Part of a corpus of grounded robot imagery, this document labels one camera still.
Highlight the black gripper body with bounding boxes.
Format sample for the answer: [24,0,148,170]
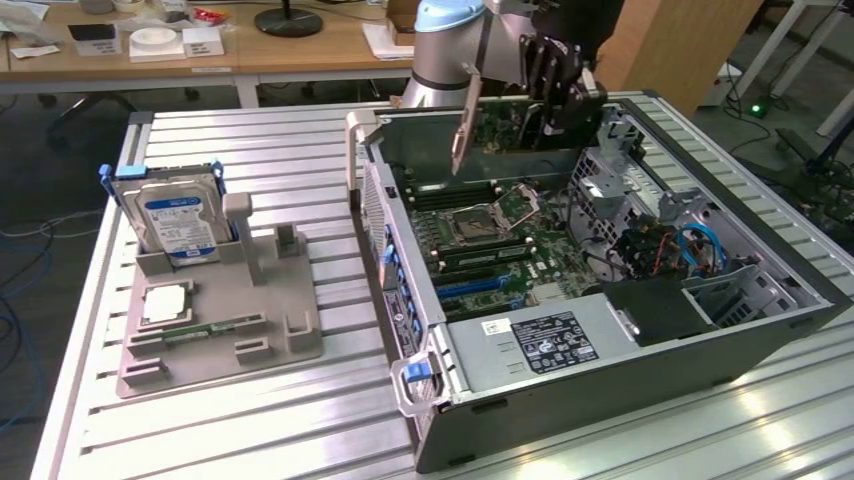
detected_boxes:
[529,0,625,47]

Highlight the green graphics card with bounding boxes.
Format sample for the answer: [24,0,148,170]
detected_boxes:
[449,62,605,177]

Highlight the wooden cabinet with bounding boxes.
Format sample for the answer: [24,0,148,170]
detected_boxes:
[596,0,767,112]

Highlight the silver socket cover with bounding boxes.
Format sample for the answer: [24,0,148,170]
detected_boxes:
[491,180,543,225]

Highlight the white paper stack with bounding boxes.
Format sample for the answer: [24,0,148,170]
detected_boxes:
[361,22,416,61]

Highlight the brown cardboard box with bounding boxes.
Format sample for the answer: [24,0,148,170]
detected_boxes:
[384,0,421,35]

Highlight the RAM slot white latches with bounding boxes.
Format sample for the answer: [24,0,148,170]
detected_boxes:
[402,179,496,196]
[408,189,500,206]

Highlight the CPU socket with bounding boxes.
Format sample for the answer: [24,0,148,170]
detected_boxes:
[443,203,503,240]

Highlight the green RAM stick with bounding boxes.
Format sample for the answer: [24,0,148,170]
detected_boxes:
[437,244,536,270]
[157,319,260,342]

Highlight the black floor stand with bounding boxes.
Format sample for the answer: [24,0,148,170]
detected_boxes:
[772,127,854,201]

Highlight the green motherboard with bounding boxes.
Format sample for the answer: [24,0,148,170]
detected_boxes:
[392,172,605,324]

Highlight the blue expansion slot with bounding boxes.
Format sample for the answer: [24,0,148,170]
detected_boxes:
[432,271,512,298]

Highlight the black round lamp base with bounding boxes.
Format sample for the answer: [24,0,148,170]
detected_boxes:
[253,0,326,39]

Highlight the grey metal disk bay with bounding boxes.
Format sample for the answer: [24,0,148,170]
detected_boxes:
[679,263,800,330]

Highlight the white labelled box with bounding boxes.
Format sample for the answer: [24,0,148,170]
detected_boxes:
[180,26,224,60]

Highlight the grey power supply unit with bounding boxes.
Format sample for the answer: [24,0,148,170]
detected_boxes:
[444,293,643,395]

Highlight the open grey PC case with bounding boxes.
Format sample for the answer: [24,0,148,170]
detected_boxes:
[345,97,854,475]

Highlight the white box with round dish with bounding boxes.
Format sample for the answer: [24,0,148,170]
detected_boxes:
[125,27,189,65]

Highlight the hard disk blue label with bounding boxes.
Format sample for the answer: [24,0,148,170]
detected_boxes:
[109,172,225,267]

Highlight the blue plastic clip part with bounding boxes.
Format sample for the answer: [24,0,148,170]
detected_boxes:
[96,158,236,251]

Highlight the grey parts rack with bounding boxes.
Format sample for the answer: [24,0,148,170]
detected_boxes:
[116,191,326,400]

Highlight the black and white box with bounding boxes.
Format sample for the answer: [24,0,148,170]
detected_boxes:
[68,23,125,57]

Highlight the silver CPU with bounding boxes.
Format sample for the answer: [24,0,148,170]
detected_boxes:
[140,284,193,325]

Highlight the white paper slip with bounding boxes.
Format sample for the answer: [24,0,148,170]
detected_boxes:
[8,44,62,59]

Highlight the clear plastic bag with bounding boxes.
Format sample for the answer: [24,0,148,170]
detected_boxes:
[0,3,52,44]

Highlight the white desk frame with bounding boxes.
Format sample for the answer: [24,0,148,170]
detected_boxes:
[729,0,854,137]

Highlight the blue wire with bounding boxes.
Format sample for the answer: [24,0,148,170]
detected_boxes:
[675,223,729,276]

